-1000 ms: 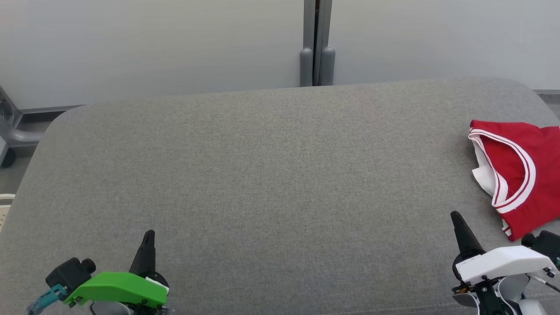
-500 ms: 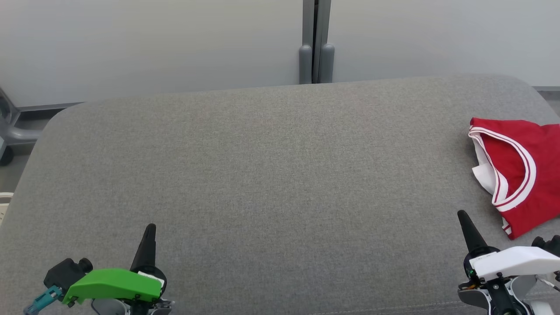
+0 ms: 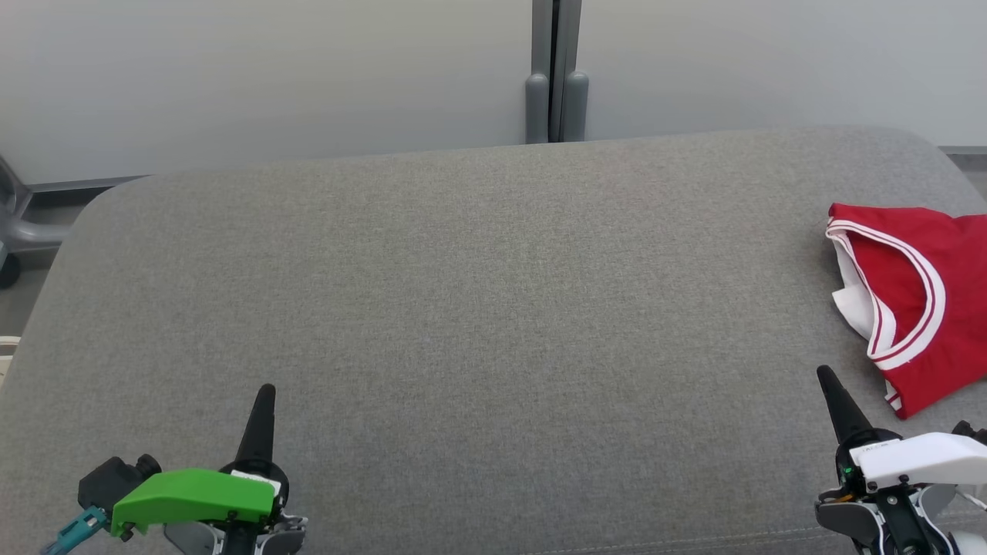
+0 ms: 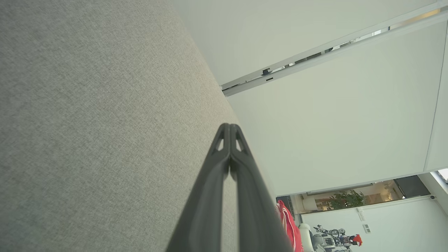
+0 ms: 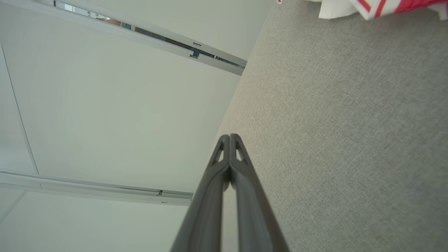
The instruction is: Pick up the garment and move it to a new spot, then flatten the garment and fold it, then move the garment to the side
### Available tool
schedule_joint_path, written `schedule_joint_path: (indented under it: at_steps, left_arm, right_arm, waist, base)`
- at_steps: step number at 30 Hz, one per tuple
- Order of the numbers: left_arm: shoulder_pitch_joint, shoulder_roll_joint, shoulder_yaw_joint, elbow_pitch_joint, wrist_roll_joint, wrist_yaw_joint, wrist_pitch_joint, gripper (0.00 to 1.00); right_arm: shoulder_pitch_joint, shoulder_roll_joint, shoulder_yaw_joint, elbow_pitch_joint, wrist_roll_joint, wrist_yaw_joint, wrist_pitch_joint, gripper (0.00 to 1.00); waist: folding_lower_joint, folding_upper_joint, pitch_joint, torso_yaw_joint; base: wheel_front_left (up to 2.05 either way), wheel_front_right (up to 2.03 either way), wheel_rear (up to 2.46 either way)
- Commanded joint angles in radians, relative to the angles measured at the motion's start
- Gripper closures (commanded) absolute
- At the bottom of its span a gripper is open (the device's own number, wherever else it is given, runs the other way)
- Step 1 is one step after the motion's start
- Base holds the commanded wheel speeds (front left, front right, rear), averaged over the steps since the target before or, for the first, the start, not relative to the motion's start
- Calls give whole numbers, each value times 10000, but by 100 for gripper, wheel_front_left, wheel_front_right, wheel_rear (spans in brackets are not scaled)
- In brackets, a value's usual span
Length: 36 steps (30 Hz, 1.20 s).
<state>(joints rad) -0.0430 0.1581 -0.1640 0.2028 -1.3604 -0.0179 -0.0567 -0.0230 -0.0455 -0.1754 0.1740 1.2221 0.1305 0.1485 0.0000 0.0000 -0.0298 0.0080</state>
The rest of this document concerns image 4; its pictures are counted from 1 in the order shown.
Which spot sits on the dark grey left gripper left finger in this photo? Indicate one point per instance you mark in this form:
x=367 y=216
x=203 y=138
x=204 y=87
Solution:
x=206 y=203

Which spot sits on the red shorts with white trim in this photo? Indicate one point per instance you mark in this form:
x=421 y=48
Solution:
x=290 y=227

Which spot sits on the green potted plant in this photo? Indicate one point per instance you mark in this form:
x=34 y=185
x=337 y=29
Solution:
x=346 y=200

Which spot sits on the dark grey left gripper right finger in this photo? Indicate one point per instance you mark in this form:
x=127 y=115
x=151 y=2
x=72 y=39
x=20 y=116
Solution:
x=255 y=210

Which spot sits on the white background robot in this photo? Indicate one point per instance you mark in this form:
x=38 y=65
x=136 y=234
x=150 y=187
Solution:
x=329 y=241

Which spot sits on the grey partition frame post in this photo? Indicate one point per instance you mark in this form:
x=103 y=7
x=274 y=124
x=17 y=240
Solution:
x=280 y=66
x=280 y=75

